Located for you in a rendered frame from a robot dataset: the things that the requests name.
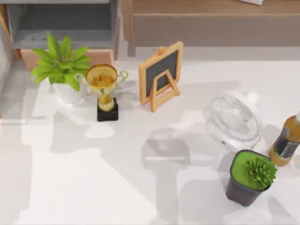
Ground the wooden framed blackboard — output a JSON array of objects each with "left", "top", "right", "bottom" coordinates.
[{"left": 138, "top": 41, "right": 184, "bottom": 113}]

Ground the gold trophy with black base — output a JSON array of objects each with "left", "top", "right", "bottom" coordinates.
[{"left": 74, "top": 63, "right": 129, "bottom": 122}]

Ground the pale wooden drawer front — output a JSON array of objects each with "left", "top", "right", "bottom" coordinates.
[{"left": 20, "top": 48, "right": 114, "bottom": 71}]

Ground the white table fan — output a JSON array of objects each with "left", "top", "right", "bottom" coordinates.
[{"left": 206, "top": 90, "right": 264, "bottom": 151}]

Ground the green plant in white pot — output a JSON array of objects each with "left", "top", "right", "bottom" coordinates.
[{"left": 30, "top": 33, "right": 92, "bottom": 105}]

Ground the wooden open shelf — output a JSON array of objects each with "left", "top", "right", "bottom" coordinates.
[{"left": 121, "top": 0, "right": 300, "bottom": 58}]

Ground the green succulent in grey pot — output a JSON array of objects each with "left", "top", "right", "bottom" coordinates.
[{"left": 225, "top": 149, "right": 278, "bottom": 207}]

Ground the amber bottle with dark label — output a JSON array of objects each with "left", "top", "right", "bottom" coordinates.
[{"left": 268, "top": 110, "right": 300, "bottom": 166}]

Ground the white object on shelf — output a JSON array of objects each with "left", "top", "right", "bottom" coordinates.
[{"left": 239, "top": 0, "right": 264, "bottom": 6}]

